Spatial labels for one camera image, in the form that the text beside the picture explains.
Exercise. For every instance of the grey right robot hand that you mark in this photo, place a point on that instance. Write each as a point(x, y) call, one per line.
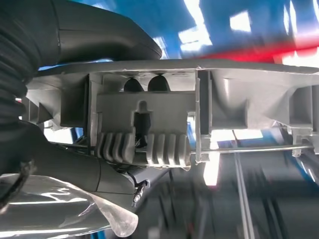
point(75, 33)

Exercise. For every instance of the shiny clear plastic film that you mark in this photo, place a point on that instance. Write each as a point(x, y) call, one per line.
point(50, 211)

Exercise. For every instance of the red barrier belt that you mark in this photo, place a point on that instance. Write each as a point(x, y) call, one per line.
point(249, 54)

